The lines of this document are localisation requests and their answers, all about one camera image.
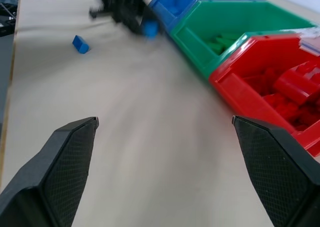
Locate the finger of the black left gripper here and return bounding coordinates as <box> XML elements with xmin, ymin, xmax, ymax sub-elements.
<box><xmin>113</xmin><ymin>10</ymin><xmax>151</xmax><ymax>36</ymax></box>
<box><xmin>89</xmin><ymin>7</ymin><xmax>117</xmax><ymax>20</ymax></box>

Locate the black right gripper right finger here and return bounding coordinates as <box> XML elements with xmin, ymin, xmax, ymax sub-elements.
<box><xmin>231</xmin><ymin>115</ymin><xmax>320</xmax><ymax>227</ymax></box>

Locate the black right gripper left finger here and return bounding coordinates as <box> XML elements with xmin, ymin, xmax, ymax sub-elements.
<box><xmin>0</xmin><ymin>116</ymin><xmax>100</xmax><ymax>227</ymax></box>

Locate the blue square block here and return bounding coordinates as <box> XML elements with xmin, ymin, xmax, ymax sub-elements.
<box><xmin>142</xmin><ymin>19</ymin><xmax>159</xmax><ymax>41</ymax></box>

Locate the blue plastic bin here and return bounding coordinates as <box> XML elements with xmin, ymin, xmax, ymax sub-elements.
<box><xmin>149</xmin><ymin>0</ymin><xmax>261</xmax><ymax>36</ymax></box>

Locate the blue wedge block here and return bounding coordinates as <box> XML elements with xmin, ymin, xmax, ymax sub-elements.
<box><xmin>72</xmin><ymin>34</ymin><xmax>90</xmax><ymax>55</ymax></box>

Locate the green plastic bin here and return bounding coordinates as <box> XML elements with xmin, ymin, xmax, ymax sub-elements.
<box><xmin>170</xmin><ymin>0</ymin><xmax>319</xmax><ymax>85</ymax></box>

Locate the red cylinder block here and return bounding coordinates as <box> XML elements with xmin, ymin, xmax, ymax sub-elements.
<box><xmin>273</xmin><ymin>68</ymin><xmax>319</xmax><ymax>105</ymax></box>

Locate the green flat block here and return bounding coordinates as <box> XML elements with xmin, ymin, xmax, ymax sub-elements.
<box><xmin>205</xmin><ymin>33</ymin><xmax>241</xmax><ymax>56</ymax></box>

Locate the red plastic bin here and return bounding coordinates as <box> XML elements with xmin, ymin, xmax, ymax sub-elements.
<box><xmin>209</xmin><ymin>30</ymin><xmax>320</xmax><ymax>158</ymax></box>

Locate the red flat block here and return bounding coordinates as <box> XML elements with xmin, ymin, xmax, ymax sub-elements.
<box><xmin>289</xmin><ymin>61</ymin><xmax>320</xmax><ymax>84</ymax></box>

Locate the black equipment frame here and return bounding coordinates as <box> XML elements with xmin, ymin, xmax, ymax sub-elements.
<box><xmin>0</xmin><ymin>0</ymin><xmax>21</xmax><ymax>37</ymax></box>

